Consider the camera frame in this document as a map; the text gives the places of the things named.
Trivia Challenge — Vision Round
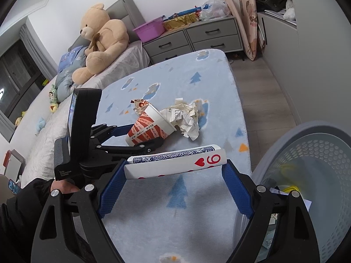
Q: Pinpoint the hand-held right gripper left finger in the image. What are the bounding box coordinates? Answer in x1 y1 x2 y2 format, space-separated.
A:
31 159 132 263

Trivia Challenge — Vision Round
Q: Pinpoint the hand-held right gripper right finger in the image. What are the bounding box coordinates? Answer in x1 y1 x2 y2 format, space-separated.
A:
221 159 321 263

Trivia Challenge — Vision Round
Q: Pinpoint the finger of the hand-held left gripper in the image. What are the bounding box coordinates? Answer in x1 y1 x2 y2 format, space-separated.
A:
91 124 135 143
97 138 164 158

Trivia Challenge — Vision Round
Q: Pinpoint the red striped paper cup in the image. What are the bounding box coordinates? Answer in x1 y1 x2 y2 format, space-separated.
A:
125 105 176 146

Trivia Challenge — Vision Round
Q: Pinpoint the playing card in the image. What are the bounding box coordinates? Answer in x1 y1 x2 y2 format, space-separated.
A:
123 144 227 180

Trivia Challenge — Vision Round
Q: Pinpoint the yellow plastic ring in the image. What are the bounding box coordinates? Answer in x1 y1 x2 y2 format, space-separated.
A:
277 164 301 198

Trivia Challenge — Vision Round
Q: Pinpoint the grey perforated plastic basket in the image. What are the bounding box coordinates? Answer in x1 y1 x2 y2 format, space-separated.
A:
233 121 351 263

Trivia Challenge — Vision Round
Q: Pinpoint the person's left forearm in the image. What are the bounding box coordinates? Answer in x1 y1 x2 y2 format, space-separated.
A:
0 178 55 263

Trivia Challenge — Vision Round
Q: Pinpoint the person's left hand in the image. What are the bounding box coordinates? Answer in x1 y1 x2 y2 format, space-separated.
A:
50 180 81 195

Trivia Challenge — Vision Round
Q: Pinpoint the red beige snack wrapper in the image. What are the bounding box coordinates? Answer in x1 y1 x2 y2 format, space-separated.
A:
130 99 152 116

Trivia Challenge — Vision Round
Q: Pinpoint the blue plush toy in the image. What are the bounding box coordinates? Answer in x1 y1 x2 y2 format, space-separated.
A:
35 117 46 135

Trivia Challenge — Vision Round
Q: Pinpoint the grey bed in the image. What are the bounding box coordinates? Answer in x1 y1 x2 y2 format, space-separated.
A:
5 0 151 189

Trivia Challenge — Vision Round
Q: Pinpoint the green doll plush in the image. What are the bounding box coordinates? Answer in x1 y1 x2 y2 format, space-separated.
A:
48 84 59 113

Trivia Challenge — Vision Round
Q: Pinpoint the blue printed quilt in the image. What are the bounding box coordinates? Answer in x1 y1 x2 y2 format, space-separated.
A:
55 45 88 102

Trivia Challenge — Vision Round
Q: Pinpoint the crumpled paper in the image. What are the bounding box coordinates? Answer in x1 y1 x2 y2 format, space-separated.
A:
159 98 203 141

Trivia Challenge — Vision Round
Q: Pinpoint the yellow plush toy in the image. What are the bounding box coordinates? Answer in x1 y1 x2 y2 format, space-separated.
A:
15 110 28 126

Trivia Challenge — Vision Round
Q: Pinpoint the dark window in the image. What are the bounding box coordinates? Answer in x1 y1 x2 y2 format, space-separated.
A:
0 38 44 143

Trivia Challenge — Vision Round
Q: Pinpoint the light blue printed mat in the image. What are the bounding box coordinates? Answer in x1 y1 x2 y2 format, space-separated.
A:
74 49 253 263

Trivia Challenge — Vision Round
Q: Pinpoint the blue screen phone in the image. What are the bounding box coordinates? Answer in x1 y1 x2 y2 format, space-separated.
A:
8 179 22 195

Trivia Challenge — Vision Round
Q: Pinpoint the grey curtain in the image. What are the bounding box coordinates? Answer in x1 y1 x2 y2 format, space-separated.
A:
20 24 59 80

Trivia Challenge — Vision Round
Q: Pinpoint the beige teddy bear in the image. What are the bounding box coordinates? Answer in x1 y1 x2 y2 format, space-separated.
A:
72 3 130 85

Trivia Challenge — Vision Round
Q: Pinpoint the purple plastic bin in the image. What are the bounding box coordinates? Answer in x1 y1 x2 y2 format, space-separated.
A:
133 16 165 42

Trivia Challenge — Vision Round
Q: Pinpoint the grey drawer cabinet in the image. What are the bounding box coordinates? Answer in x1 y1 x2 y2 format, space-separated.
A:
143 16 244 66

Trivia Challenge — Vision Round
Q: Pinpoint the gold foil box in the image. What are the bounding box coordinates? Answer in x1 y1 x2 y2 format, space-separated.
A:
163 12 201 31

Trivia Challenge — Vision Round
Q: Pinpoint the blue red wrapped roll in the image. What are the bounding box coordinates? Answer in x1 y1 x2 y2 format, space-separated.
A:
170 5 203 18

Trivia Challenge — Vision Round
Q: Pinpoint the white cabinet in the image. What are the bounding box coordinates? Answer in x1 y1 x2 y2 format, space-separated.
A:
258 0 351 132

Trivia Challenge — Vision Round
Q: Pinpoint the clear plastic bag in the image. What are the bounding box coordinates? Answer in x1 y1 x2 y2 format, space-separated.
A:
200 0 231 21

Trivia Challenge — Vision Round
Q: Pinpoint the floral printed board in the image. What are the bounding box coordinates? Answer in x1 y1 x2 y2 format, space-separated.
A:
238 0 266 61

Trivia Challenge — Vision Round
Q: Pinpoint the pink board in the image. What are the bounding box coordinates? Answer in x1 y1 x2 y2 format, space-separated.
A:
221 0 242 18

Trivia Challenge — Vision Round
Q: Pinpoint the white cloth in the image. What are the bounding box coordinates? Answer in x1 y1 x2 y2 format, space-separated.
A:
284 0 297 20

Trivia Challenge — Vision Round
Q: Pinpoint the dark bag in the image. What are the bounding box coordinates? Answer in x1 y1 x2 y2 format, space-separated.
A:
258 0 288 13

